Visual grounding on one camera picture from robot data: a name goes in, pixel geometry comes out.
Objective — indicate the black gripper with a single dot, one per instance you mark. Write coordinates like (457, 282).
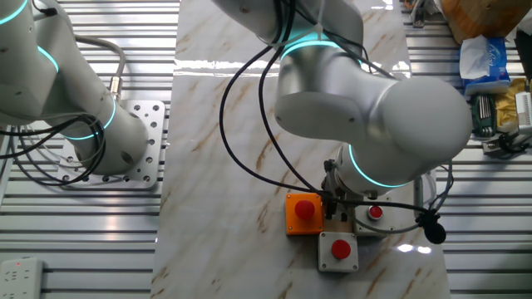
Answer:
(336, 189)

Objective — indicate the small wooden block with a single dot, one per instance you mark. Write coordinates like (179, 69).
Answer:
(338, 226)

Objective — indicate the white Flexiv robot arm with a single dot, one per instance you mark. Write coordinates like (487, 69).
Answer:
(415, 124)

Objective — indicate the orange box red mushroom button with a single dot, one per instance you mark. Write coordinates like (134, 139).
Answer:
(293, 224)

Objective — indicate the grey box large red button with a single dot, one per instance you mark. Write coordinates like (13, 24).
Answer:
(326, 261)

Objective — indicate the grey box small red button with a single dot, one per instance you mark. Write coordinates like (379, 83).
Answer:
(386, 226)

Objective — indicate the marble pattern mat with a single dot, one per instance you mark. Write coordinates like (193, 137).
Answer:
(232, 207)

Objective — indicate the green hex key set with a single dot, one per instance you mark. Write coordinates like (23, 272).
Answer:
(484, 112)

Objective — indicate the blue tissue pack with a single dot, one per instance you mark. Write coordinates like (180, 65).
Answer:
(494, 62)

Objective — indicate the black upright bar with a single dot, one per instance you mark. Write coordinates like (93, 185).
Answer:
(524, 54)

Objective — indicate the brown cardboard box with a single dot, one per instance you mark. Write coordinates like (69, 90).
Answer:
(486, 16)

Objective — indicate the white power strip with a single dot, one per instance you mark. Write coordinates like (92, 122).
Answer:
(21, 278)

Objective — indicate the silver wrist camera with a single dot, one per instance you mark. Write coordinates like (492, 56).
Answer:
(419, 193)

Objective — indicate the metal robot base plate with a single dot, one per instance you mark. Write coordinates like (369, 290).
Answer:
(154, 124)

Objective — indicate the silver ribbed camera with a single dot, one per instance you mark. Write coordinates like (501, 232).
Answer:
(524, 110)

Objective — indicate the metal bracket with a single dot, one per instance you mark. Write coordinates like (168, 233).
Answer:
(420, 14)

